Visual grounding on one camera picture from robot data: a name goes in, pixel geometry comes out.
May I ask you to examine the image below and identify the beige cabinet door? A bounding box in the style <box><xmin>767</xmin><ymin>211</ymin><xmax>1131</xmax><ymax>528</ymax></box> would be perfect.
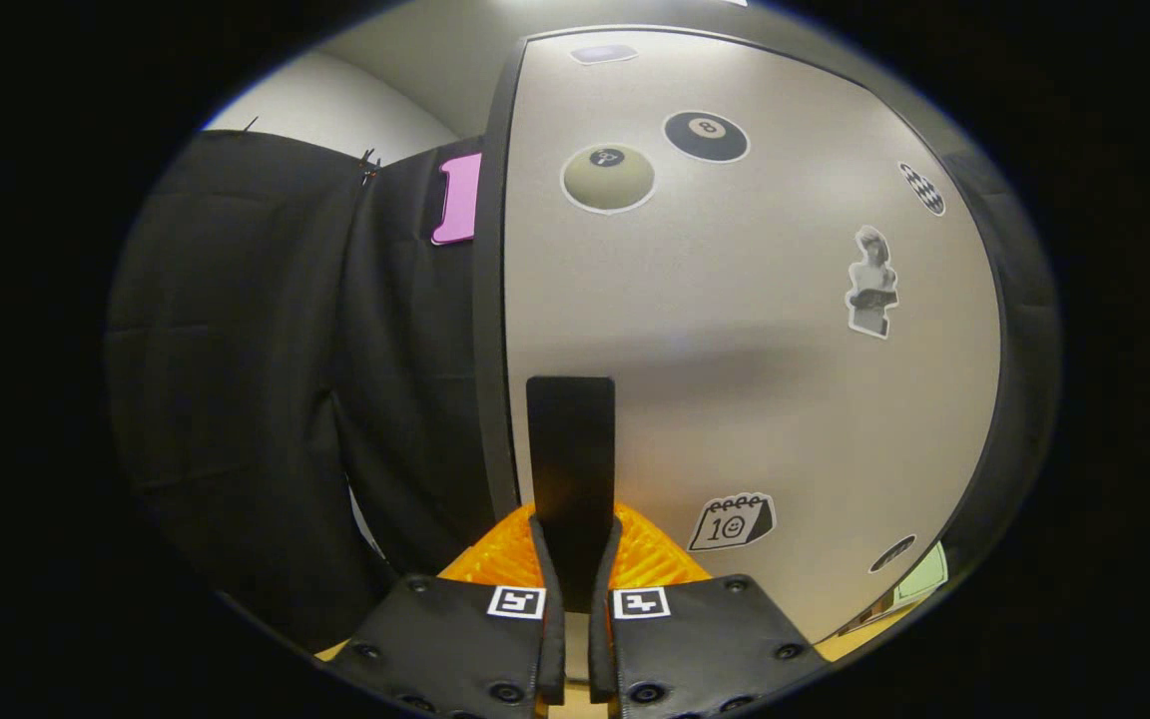
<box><xmin>500</xmin><ymin>28</ymin><xmax>1007</xmax><ymax>645</ymax></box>

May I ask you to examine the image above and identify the black backdrop cloth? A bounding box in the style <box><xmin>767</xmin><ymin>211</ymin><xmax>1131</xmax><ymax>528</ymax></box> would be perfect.
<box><xmin>104</xmin><ymin>128</ymin><xmax>501</xmax><ymax>655</ymax></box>

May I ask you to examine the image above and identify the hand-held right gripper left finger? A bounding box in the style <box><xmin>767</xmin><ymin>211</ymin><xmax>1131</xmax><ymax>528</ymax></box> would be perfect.
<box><xmin>328</xmin><ymin>504</ymin><xmax>568</xmax><ymax>719</ymax></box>

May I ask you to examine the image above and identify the black cabinet door handle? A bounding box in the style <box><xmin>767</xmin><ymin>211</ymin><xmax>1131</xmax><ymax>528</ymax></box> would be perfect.
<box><xmin>525</xmin><ymin>375</ymin><xmax>617</xmax><ymax>613</ymax></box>

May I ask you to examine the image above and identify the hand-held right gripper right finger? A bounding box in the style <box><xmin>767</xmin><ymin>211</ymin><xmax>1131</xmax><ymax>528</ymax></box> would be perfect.
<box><xmin>588</xmin><ymin>502</ymin><xmax>831</xmax><ymax>719</ymax></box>

